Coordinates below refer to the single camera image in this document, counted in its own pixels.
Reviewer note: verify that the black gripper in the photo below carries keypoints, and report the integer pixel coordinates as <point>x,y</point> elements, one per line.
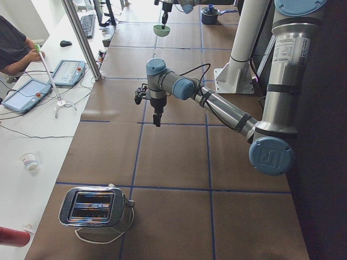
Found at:
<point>158,103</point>
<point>165,7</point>

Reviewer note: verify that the green bowl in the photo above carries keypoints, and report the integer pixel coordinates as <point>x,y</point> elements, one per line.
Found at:
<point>161,30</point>

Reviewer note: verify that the person's forearm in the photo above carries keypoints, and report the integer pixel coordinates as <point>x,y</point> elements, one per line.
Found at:
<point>17,67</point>

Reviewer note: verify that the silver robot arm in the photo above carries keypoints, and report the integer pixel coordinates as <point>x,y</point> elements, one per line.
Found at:
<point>187,6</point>
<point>271,138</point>

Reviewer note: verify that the person's hand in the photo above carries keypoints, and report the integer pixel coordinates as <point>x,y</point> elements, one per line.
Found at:
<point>34,56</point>

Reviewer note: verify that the blue saucepan with glass lid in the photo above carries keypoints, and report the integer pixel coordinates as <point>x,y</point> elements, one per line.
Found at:
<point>210,14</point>

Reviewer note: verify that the black keyboard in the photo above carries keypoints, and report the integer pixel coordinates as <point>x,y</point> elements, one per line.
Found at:
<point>87,23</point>

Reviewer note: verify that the green tipped white stick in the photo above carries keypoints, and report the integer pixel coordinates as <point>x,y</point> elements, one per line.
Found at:
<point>60,102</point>

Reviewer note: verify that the far blue teach pendant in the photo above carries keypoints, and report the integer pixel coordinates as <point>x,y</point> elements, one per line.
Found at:
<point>68,73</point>

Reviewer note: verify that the blue teach pendant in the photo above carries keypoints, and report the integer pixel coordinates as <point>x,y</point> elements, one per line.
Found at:
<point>68,73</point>
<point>27,96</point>

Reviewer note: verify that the black computer mouse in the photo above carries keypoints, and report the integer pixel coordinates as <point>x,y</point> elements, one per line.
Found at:
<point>65,43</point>

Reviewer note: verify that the silver toaster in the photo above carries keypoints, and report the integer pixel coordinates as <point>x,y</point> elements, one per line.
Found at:
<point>97,209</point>

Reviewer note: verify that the near blue teach pendant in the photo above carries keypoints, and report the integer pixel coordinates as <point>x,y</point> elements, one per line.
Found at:
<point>27,96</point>

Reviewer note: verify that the white paper cup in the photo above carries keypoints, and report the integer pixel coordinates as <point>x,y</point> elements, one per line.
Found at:
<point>29,161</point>

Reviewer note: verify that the red bottle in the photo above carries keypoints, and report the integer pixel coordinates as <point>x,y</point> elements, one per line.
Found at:
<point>11,237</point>

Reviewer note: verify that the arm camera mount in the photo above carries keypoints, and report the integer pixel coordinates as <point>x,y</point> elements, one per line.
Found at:
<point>142,93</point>

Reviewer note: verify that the white pedestal column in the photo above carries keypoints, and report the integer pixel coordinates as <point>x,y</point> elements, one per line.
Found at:
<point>235,77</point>

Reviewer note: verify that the aluminium frame post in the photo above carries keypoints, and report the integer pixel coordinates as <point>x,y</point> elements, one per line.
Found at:
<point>82,39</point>

